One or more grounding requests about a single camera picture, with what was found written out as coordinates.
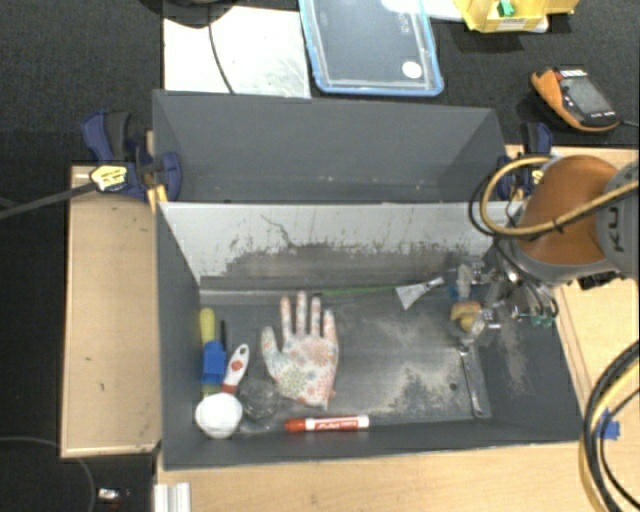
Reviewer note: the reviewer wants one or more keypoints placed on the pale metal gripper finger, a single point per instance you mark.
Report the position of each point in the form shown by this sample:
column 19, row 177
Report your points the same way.
column 489, row 326
column 474, row 380

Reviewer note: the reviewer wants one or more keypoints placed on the small yellow rounded thing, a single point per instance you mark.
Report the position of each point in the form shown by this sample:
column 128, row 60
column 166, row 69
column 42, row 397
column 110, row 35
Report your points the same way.
column 465, row 312

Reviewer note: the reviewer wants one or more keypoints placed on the pale grey cone-shaped piece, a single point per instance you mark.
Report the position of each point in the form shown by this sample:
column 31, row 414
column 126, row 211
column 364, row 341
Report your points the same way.
column 411, row 296

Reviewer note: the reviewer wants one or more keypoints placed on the red and white marker pen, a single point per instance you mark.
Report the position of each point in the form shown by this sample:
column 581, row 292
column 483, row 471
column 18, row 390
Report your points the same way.
column 330, row 424

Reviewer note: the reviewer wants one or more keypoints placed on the floral print work glove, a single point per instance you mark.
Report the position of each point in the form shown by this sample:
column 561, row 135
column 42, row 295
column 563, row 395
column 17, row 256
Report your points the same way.
column 305, row 360

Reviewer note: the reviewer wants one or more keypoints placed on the clear glass jar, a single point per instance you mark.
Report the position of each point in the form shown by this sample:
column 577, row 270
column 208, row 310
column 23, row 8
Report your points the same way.
column 259, row 400

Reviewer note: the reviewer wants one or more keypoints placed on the grey metal bin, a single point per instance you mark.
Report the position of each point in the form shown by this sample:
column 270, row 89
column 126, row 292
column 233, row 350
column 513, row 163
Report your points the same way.
column 320, row 150

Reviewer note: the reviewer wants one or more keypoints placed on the yellow and blue tool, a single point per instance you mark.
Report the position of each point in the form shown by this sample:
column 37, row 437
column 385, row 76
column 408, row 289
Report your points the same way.
column 213, row 362

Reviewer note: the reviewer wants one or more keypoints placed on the pale wood flat board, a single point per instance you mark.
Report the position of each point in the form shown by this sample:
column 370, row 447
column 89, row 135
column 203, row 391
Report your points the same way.
column 110, row 320

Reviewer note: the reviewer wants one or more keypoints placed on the black cylinder on white bracket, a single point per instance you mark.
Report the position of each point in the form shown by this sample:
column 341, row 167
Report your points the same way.
column 597, row 281

